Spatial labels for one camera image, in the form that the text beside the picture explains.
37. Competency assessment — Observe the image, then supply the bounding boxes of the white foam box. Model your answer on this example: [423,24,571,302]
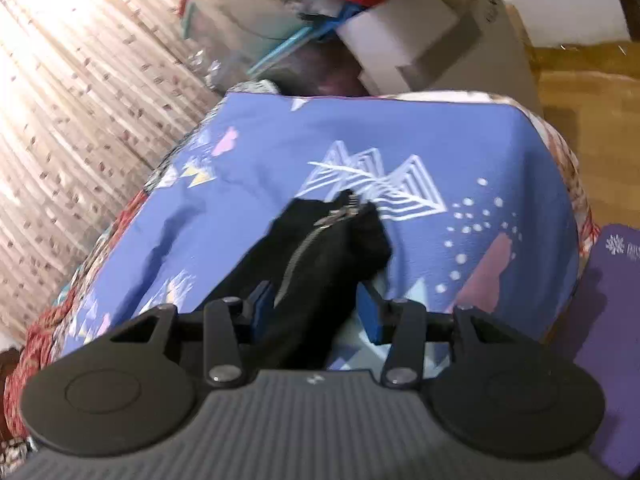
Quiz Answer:
[334,0,483,96]

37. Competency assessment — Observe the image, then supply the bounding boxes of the grey cardboard box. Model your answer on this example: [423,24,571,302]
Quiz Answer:
[430,0,546,116]

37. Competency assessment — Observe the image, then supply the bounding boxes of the blue printed bed sheet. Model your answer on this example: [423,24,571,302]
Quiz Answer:
[65,91,581,372]

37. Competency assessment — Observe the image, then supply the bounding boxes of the clear plastic bag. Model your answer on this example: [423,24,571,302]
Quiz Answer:
[175,0,301,91]

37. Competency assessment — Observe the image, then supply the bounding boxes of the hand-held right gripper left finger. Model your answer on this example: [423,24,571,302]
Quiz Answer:
[109,281,275,385]

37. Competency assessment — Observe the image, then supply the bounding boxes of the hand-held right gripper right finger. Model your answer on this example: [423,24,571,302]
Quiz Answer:
[357,282,499,387]

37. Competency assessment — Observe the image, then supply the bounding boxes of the purple mat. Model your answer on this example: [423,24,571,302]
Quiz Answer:
[570,224,640,480]

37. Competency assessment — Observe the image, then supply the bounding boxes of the black pants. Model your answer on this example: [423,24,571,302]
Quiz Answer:
[209,189,393,372]

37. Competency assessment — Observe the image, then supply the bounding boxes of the floral patterned quilt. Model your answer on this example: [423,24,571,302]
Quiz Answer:
[0,80,601,466]

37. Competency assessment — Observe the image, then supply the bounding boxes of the patterned curtain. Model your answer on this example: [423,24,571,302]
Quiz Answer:
[0,0,251,341]

